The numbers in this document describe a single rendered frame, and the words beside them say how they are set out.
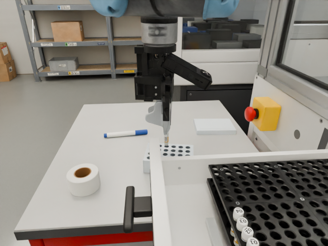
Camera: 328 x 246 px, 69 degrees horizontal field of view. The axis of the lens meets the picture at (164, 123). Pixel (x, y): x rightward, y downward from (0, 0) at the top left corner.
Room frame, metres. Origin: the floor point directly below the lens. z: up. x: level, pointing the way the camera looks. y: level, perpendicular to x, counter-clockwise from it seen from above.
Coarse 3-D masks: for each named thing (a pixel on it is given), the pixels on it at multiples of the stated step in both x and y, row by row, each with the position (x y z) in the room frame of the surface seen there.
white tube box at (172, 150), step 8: (160, 144) 0.55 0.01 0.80; (168, 144) 0.55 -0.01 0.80; (176, 144) 0.55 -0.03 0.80; (184, 144) 0.55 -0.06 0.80; (168, 152) 0.51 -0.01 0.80; (176, 152) 0.51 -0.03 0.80; (184, 152) 0.51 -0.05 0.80; (192, 152) 0.51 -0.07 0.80; (144, 160) 0.48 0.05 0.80; (144, 168) 0.48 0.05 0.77
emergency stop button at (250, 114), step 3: (246, 108) 0.59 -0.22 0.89; (249, 108) 0.58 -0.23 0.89; (252, 108) 0.58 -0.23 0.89; (246, 111) 0.58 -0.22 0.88; (249, 111) 0.57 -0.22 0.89; (252, 111) 0.57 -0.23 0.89; (255, 111) 0.58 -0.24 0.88; (246, 114) 0.58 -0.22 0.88; (249, 114) 0.57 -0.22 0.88; (252, 114) 0.56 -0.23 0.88; (255, 114) 0.57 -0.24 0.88; (246, 117) 0.58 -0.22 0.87; (249, 117) 0.57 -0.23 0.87; (252, 117) 0.56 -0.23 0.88; (249, 120) 0.57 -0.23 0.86; (252, 120) 0.57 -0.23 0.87
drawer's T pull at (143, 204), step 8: (128, 192) 0.25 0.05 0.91; (128, 200) 0.23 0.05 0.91; (136, 200) 0.23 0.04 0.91; (144, 200) 0.23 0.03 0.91; (128, 208) 0.22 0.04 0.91; (136, 208) 0.22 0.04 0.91; (144, 208) 0.22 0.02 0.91; (128, 216) 0.21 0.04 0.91; (136, 216) 0.22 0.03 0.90; (144, 216) 0.22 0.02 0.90; (128, 224) 0.20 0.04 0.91; (128, 232) 0.19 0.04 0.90
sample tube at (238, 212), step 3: (237, 207) 0.22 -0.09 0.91; (234, 210) 0.22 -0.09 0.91; (237, 210) 0.22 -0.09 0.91; (240, 210) 0.22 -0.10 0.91; (243, 210) 0.22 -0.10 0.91; (234, 213) 0.21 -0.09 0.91; (237, 213) 0.21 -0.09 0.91; (240, 213) 0.21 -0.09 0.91; (243, 213) 0.21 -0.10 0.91; (234, 216) 0.21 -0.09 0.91; (237, 216) 0.21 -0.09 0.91; (240, 216) 0.21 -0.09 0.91; (234, 219) 0.21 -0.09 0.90; (231, 228) 0.22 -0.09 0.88; (231, 231) 0.21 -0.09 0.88; (231, 234) 0.21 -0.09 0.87; (234, 234) 0.21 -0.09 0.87
